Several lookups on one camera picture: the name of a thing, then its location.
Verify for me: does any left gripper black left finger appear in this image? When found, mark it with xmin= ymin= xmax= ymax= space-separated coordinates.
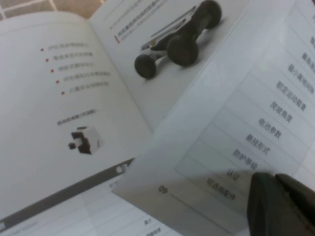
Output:
xmin=247 ymin=172 xmax=315 ymax=236

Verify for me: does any white product catalogue book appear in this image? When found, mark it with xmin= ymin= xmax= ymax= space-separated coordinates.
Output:
xmin=0 ymin=0 xmax=315 ymax=236

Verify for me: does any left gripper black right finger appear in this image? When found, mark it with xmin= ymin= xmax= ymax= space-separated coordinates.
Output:
xmin=275 ymin=173 xmax=315 ymax=232

